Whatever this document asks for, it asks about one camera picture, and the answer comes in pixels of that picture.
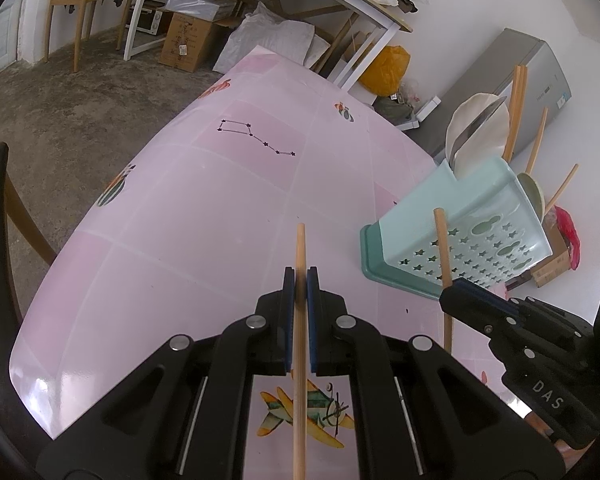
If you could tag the red crumpled bag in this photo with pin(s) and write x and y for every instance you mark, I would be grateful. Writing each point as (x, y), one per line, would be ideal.
(567, 230)

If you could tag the green bag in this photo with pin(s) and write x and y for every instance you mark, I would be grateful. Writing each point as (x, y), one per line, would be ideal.
(395, 109)

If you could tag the open cardboard box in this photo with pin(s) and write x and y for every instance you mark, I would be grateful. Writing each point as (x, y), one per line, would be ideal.
(550, 265)

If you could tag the yellow plastic bag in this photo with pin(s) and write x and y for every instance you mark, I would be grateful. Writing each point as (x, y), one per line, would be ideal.
(385, 70)

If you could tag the silver refrigerator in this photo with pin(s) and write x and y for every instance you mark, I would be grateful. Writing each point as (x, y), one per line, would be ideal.
(480, 75)

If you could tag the mint green utensil holder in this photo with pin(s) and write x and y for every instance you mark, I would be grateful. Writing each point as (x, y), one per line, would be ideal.
(470, 200)

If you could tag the white rice paddle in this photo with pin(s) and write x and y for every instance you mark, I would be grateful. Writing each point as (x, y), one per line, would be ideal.
(462, 112)

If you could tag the white toaster oven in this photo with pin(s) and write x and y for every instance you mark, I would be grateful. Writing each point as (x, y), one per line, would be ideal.
(149, 19)

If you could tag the plastic wrapped grey box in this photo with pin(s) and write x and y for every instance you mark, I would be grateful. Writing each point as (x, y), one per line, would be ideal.
(200, 4)

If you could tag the white side table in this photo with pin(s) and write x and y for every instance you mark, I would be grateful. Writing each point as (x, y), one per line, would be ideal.
(360, 5)

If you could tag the pink printed tablecloth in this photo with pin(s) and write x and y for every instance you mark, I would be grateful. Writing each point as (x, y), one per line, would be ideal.
(180, 210)

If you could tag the white foam board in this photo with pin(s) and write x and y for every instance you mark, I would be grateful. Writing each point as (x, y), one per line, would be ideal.
(422, 115)

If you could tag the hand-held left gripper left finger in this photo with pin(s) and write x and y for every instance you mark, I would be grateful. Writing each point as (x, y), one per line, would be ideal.
(290, 320)

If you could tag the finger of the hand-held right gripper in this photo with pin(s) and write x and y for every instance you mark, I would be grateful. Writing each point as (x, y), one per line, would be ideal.
(490, 294)
(470, 312)

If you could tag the brown cardboard box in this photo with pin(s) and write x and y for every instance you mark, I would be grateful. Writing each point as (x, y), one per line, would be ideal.
(187, 42)

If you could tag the tan wooden chopstick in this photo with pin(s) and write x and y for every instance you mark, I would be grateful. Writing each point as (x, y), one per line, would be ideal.
(441, 240)
(521, 95)
(300, 250)
(562, 187)
(514, 110)
(537, 140)

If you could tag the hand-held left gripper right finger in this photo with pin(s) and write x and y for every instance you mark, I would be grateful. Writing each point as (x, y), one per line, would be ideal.
(313, 320)

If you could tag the white woven sack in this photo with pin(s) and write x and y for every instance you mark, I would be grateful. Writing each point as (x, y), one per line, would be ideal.
(270, 35)

